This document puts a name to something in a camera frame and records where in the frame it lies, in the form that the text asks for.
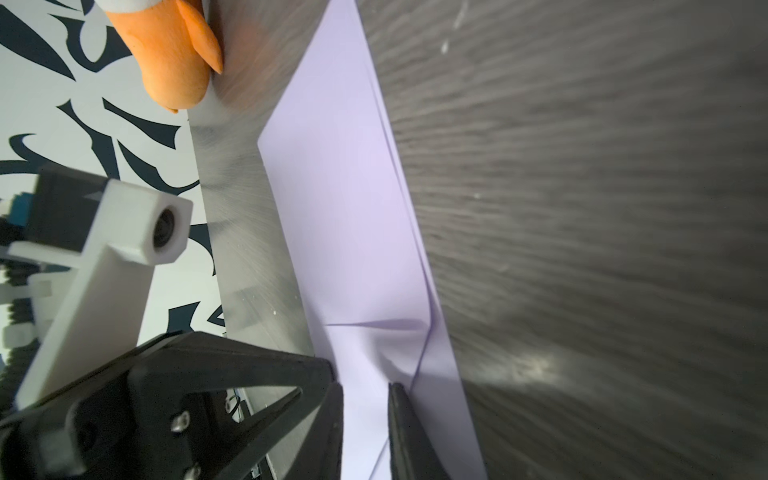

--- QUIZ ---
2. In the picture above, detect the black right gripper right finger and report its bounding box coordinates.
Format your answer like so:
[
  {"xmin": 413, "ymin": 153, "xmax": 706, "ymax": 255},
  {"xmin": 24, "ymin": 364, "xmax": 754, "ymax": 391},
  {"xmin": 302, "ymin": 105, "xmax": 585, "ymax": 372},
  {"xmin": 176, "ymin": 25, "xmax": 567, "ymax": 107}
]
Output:
[{"xmin": 387, "ymin": 383, "xmax": 450, "ymax": 480}]

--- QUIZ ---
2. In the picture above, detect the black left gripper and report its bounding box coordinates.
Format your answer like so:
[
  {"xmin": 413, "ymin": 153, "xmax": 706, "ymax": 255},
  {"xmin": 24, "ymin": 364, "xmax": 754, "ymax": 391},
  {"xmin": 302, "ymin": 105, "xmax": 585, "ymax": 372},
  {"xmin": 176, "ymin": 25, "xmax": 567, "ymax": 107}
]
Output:
[{"xmin": 1, "ymin": 332, "xmax": 335, "ymax": 479}]

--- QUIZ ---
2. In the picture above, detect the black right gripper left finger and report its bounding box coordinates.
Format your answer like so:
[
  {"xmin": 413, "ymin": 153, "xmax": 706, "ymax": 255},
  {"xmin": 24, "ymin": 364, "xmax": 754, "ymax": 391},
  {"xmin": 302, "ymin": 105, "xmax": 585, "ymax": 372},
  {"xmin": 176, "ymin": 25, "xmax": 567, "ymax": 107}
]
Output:
[{"xmin": 285, "ymin": 382, "xmax": 344, "ymax": 480}]

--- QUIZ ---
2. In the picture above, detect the lilac square paper sheet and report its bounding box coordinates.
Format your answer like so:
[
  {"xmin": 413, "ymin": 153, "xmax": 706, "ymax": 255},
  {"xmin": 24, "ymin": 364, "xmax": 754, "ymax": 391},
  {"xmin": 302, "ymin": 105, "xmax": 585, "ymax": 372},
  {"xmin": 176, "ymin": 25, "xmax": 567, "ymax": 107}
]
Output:
[{"xmin": 258, "ymin": 1, "xmax": 486, "ymax": 479}]

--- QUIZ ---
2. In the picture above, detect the orange shark plush toy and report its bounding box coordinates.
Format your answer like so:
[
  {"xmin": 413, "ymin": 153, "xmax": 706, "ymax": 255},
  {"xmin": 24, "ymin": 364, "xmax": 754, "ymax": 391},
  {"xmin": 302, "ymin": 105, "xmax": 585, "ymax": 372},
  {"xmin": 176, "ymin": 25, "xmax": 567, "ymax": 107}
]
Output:
[{"xmin": 96, "ymin": 0, "xmax": 224, "ymax": 113}]

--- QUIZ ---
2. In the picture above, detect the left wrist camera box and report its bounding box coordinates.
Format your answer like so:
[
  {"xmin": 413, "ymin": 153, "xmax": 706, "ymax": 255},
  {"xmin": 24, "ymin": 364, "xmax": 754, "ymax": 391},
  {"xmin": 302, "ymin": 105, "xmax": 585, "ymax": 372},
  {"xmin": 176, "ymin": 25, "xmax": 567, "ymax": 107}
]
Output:
[{"xmin": 1, "ymin": 167, "xmax": 193, "ymax": 410}]

